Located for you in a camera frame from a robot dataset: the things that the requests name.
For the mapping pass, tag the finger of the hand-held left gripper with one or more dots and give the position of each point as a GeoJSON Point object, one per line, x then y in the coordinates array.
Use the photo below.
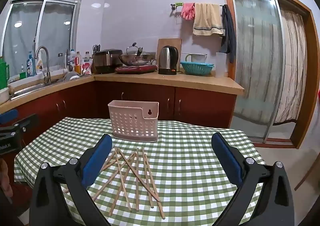
{"type": "Point", "coordinates": [8, 116]}
{"type": "Point", "coordinates": [25, 122]}

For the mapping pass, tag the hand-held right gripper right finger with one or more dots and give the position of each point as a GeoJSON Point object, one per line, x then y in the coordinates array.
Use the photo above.
{"type": "Point", "coordinates": [227, 158]}

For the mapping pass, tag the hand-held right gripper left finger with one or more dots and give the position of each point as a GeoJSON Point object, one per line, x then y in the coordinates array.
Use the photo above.
{"type": "Point", "coordinates": [100, 156]}

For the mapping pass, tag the pink plastic utensil basket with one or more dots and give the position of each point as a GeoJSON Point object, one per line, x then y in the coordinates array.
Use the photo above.
{"type": "Point", "coordinates": [130, 121]}

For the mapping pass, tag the pile of wooden chopsticks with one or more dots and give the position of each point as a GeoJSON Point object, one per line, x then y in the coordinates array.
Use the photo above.
{"type": "Point", "coordinates": [137, 191]}

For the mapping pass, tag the person's left hand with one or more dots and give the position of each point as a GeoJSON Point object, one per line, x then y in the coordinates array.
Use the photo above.
{"type": "Point", "coordinates": [4, 178]}

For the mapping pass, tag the steel kitchen sink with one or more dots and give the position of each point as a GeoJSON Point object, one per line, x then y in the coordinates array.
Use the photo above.
{"type": "Point", "coordinates": [27, 90]}

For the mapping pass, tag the green checked tablecloth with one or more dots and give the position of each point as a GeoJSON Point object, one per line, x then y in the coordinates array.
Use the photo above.
{"type": "Point", "coordinates": [190, 166]}

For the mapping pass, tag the green thermos flask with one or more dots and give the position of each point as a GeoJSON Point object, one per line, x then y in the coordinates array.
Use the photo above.
{"type": "Point", "coordinates": [3, 73]}

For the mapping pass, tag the green sponge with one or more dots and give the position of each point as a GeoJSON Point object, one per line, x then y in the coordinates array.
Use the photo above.
{"type": "Point", "coordinates": [23, 75]}

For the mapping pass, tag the blue detergent bottle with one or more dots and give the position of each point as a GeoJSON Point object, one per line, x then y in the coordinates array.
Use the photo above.
{"type": "Point", "coordinates": [30, 66]}

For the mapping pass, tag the steel kitchen faucet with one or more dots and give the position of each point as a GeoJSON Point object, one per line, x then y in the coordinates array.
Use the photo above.
{"type": "Point", "coordinates": [47, 71]}

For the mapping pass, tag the white spray bottle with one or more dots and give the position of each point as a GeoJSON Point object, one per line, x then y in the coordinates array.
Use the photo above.
{"type": "Point", "coordinates": [40, 66]}

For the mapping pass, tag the red-brown kitchen cabinet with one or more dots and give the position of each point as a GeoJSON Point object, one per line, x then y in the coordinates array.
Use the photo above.
{"type": "Point", "coordinates": [200, 106]}

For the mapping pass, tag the white dish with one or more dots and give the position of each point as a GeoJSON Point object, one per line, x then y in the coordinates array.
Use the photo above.
{"type": "Point", "coordinates": [71, 76]}

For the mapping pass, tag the orange liquid bottle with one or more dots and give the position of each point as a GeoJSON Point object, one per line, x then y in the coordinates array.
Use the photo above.
{"type": "Point", "coordinates": [78, 65]}

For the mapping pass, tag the white bottle with blue cap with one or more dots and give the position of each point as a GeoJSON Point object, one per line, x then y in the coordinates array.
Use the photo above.
{"type": "Point", "coordinates": [72, 57]}

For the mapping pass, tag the wooden chair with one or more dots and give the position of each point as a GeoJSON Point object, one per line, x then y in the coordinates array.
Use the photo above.
{"type": "Point", "coordinates": [308, 171]}

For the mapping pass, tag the pink and white pouch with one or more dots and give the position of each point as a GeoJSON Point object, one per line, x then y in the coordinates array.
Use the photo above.
{"type": "Point", "coordinates": [87, 66]}

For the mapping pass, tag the translucent plastic cup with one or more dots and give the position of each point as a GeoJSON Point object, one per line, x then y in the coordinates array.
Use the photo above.
{"type": "Point", "coordinates": [221, 66]}

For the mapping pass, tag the steel rice cooker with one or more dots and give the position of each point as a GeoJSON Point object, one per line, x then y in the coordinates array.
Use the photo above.
{"type": "Point", "coordinates": [106, 62]}

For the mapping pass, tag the red induction cooker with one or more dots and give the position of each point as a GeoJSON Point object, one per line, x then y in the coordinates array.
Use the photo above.
{"type": "Point", "coordinates": [136, 69]}

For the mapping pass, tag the beige kitchen countertop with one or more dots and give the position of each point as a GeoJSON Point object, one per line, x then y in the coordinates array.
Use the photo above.
{"type": "Point", "coordinates": [175, 80]}

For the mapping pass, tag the teal plastic colander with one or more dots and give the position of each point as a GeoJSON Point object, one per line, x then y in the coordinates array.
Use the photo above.
{"type": "Point", "coordinates": [197, 68]}

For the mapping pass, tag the frosted glass sliding door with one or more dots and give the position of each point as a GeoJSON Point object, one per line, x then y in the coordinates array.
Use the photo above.
{"type": "Point", "coordinates": [257, 66]}

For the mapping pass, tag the sliding kitchen window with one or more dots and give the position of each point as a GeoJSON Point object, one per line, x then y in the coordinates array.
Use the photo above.
{"type": "Point", "coordinates": [57, 28]}

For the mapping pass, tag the steel wok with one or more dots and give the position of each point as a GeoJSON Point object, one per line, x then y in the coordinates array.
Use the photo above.
{"type": "Point", "coordinates": [137, 60]}

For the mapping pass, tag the white green mug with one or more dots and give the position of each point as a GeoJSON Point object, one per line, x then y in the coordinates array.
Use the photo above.
{"type": "Point", "coordinates": [197, 57]}

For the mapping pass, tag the striped beige curtain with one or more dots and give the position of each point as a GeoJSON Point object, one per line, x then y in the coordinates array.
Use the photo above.
{"type": "Point", "coordinates": [292, 71]}

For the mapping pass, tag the glass wok lid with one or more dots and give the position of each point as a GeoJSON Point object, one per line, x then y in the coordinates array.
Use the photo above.
{"type": "Point", "coordinates": [133, 50]}

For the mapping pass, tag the steel electric kettle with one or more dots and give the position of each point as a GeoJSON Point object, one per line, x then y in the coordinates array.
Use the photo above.
{"type": "Point", "coordinates": [167, 61]}

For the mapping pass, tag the dark hanging cloth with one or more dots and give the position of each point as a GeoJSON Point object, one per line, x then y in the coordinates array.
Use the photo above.
{"type": "Point", "coordinates": [228, 31]}

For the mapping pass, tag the wooden cutting board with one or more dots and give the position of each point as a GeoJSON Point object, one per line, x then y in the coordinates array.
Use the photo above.
{"type": "Point", "coordinates": [170, 42]}

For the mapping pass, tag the beige hanging towel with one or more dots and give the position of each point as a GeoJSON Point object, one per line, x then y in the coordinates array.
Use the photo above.
{"type": "Point", "coordinates": [207, 20]}

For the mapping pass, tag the pink rubber gloves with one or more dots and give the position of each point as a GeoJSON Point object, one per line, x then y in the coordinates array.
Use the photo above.
{"type": "Point", "coordinates": [188, 11]}

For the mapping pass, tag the metal towel rack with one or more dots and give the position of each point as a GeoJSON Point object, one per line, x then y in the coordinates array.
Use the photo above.
{"type": "Point", "coordinates": [178, 4]}

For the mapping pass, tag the brown wooden door frame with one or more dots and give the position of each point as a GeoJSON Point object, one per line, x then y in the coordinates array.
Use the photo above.
{"type": "Point", "coordinates": [308, 78]}

